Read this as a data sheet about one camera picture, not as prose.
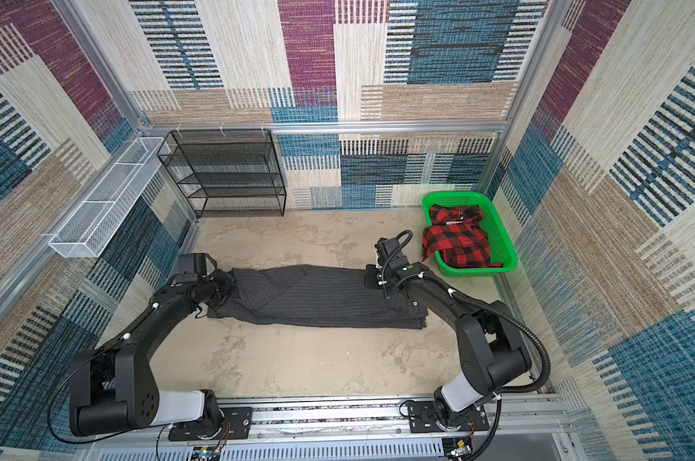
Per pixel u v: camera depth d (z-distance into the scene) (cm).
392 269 69
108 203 77
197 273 69
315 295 94
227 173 110
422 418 73
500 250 100
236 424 73
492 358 45
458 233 101
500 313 43
